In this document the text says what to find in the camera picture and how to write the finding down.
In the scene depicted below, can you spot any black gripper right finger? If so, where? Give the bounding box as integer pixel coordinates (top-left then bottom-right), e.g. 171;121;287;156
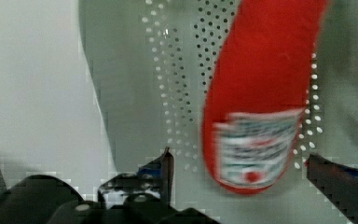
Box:
305;153;358;224

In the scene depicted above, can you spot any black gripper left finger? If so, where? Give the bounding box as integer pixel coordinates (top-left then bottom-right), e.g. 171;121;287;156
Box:
0;148;220;224

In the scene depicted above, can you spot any red plush ketchup bottle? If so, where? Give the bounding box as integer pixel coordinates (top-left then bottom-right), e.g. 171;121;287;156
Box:
200;0;329;195

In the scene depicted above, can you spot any green perforated strainer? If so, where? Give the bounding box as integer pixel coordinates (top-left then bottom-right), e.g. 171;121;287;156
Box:
79;0;358;224

